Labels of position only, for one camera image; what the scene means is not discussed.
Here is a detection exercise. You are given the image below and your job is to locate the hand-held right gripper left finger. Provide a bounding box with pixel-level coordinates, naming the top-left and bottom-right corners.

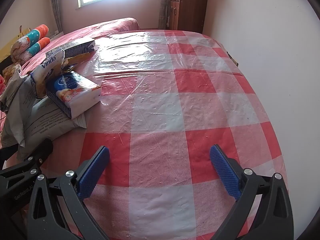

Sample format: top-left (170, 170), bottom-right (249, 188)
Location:
top-left (27, 145), bottom-right (110, 240)

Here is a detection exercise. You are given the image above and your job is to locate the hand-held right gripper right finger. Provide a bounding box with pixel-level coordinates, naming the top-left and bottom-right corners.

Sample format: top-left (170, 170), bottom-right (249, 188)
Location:
top-left (209, 144), bottom-right (294, 240)

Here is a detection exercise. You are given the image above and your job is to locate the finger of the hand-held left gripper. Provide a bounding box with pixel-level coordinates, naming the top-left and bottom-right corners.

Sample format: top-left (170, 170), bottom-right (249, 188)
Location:
top-left (0, 139), bottom-right (53, 178)

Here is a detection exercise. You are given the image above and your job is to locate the grey wet wipes packet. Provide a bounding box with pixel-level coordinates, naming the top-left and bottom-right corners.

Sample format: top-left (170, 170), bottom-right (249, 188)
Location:
top-left (4, 76), bottom-right (87, 161)

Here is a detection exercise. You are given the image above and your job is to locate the dark blue carton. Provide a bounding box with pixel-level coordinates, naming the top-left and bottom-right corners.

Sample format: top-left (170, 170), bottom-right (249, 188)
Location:
top-left (59, 37), bottom-right (96, 58)

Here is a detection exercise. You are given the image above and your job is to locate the blue peach print tissue pack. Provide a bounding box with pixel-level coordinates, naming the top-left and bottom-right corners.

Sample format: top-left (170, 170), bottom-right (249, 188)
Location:
top-left (45, 70), bottom-right (102, 120)

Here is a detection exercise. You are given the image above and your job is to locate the white tissue pack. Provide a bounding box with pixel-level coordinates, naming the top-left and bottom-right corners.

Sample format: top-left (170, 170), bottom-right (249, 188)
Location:
top-left (31, 47), bottom-right (66, 98)

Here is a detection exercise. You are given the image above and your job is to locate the beige floral pillow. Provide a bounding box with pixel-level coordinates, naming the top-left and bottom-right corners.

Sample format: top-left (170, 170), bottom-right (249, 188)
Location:
top-left (2, 64), bottom-right (22, 80)

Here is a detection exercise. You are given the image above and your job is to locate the red checkered plastic tablecloth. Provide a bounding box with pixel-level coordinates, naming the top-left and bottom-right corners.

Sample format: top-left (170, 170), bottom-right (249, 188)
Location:
top-left (40, 30), bottom-right (288, 240)

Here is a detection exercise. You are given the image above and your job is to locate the yellow headboard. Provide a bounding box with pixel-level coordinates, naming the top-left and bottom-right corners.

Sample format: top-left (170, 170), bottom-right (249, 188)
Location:
top-left (0, 26), bottom-right (28, 62)

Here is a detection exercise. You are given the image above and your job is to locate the teal and orange folded quilt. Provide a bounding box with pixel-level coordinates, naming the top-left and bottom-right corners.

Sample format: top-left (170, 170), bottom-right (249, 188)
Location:
top-left (10, 24), bottom-right (52, 65)

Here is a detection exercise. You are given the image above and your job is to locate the bed with pink sheet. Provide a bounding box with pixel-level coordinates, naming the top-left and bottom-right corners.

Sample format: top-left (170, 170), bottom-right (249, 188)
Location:
top-left (19, 17), bottom-right (140, 78)

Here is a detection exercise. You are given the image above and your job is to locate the grey patterned curtain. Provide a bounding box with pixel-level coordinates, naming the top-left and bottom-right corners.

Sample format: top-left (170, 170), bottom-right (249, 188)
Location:
top-left (49, 0), bottom-right (64, 34)
top-left (158, 0), bottom-right (173, 29)

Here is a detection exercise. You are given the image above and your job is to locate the brown wooden cabinet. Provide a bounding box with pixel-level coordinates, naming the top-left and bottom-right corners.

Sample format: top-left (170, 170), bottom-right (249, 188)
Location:
top-left (166, 0), bottom-right (209, 33)

